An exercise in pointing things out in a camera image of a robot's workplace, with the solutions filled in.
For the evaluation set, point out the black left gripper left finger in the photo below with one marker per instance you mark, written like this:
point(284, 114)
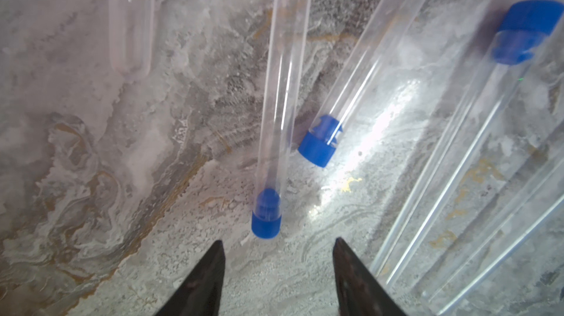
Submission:
point(200, 293)

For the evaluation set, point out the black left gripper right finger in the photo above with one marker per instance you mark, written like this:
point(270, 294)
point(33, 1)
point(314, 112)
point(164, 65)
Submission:
point(357, 290)

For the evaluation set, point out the test tube blue cap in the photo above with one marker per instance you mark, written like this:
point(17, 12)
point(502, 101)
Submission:
point(533, 195)
point(379, 40)
point(522, 31)
point(288, 35)
point(131, 36)

